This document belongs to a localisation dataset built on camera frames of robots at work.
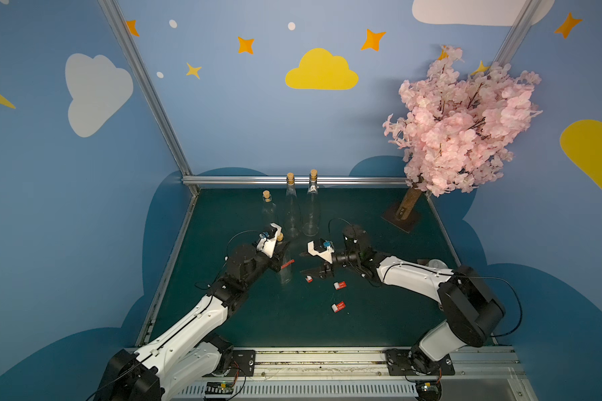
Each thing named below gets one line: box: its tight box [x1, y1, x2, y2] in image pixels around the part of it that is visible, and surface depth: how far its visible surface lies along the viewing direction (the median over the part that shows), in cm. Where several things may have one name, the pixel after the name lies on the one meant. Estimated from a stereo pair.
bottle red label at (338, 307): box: [331, 300, 347, 314], surface depth 87 cm
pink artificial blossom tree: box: [382, 45, 544, 234], surface depth 72 cm
